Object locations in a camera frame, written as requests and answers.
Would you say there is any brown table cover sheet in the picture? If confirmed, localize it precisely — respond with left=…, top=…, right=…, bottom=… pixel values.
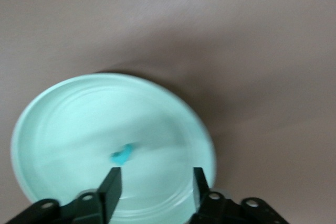
left=0, top=0, right=336, bottom=224

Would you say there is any green plate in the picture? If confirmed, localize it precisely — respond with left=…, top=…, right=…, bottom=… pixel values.
left=10, top=73, right=218, bottom=222

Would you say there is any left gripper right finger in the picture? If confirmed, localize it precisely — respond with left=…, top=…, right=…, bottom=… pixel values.
left=188, top=167, right=289, bottom=224

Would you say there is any teal letter r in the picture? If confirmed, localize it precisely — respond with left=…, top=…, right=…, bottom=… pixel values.
left=110, top=143, right=135, bottom=167

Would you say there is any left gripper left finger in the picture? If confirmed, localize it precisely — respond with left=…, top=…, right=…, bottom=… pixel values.
left=5, top=167, right=123, bottom=224

